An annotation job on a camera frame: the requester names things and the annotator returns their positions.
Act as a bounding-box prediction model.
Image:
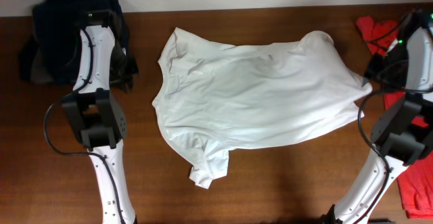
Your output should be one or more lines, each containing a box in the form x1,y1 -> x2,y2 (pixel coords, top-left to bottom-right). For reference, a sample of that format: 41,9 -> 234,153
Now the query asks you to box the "white robot print t-shirt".
152,28 -> 372,189

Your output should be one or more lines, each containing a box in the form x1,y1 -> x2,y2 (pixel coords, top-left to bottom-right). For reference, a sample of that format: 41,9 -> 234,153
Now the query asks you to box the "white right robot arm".
319,9 -> 432,224

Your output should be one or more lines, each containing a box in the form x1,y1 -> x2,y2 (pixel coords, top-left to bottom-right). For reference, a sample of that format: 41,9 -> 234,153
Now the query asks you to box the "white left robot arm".
62,9 -> 137,223

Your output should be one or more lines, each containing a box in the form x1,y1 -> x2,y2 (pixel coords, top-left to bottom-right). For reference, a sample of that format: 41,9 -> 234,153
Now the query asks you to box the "folded navy blue garment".
32,0 -> 129,85

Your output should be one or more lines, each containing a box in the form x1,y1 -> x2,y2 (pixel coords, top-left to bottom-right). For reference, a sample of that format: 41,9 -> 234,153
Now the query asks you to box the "folded grey garment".
30,49 -> 54,85

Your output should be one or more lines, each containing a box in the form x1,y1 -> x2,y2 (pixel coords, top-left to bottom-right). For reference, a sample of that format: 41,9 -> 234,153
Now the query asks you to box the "folded black garment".
18,36 -> 39,82

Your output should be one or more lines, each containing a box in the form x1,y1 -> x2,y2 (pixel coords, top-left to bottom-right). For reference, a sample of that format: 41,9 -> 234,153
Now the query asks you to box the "red t-shirt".
356,16 -> 432,219

